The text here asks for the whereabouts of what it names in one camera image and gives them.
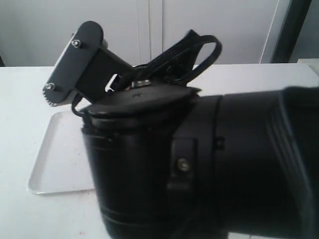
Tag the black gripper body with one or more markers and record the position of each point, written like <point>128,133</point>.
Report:
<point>127,130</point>

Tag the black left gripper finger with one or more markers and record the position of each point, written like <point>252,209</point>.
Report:
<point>72,63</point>

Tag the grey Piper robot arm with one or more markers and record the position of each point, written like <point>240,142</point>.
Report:
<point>247,163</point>

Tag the white cabinet doors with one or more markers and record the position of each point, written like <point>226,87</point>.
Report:
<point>35,32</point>

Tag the white rectangular plastic tray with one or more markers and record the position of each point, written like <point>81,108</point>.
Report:
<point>61,164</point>

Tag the dark vertical post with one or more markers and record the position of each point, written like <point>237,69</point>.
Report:
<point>293,22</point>

